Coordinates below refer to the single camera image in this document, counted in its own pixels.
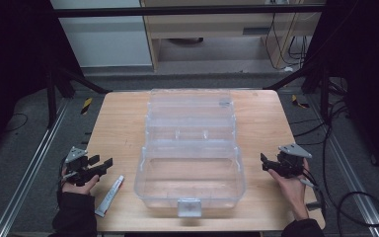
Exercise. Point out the white cabinet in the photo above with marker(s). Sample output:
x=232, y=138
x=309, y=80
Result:
x=105, y=42

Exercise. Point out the black metal stand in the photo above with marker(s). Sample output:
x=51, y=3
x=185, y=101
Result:
x=324, y=95
x=51, y=98

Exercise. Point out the light wooden desk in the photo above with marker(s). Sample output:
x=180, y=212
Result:
x=210, y=26

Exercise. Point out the black curtain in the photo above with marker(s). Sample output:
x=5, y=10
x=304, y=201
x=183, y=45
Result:
x=368, y=82
x=13, y=65

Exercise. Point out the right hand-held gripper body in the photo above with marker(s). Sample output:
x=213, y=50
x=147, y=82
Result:
x=289, y=166

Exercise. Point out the person's left hand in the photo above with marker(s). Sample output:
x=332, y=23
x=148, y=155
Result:
x=79, y=190

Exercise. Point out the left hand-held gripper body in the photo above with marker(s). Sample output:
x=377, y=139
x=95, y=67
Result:
x=79, y=173

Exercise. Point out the clear plastic storage box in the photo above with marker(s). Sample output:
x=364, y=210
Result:
x=190, y=171

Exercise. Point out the black horizontal frame bar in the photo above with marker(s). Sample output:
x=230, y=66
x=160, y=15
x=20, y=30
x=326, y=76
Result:
x=177, y=11

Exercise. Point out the white tube with red cap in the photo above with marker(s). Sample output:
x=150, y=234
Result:
x=109, y=197

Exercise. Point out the yellow black floor tape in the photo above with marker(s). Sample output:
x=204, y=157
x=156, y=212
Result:
x=86, y=105

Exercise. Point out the aluminium floor rail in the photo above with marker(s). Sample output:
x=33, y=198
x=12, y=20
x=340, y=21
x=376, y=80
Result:
x=352, y=184
x=29, y=171

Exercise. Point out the person's right hand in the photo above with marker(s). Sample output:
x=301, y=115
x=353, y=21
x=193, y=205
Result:
x=294, y=192

